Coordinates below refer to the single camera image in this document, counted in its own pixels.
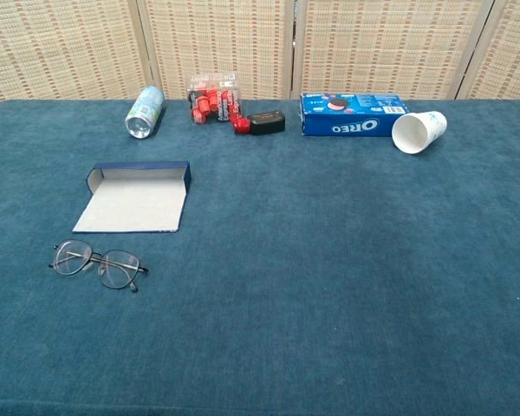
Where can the light blue drink can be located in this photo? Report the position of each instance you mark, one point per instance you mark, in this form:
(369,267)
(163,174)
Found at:
(145,108)

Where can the woven folding screen panel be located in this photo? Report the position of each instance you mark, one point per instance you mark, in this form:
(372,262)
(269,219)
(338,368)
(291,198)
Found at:
(60,47)
(390,43)
(511,52)
(221,39)

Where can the white paper cup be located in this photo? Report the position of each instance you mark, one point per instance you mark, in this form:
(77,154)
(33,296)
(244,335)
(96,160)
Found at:
(409,132)

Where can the blue Oreo cookie box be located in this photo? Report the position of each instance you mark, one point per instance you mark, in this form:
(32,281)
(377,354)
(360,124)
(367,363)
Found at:
(351,125)

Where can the loose red capsule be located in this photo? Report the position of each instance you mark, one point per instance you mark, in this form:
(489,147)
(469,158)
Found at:
(242,126)

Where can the thin wire eyeglasses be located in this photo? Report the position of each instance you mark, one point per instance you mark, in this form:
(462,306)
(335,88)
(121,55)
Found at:
(71,258)

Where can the navy blue glasses case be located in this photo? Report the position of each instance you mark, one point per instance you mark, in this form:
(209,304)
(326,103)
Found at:
(134,203)

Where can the black and red small device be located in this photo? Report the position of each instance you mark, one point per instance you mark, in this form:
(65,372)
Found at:
(266,123)

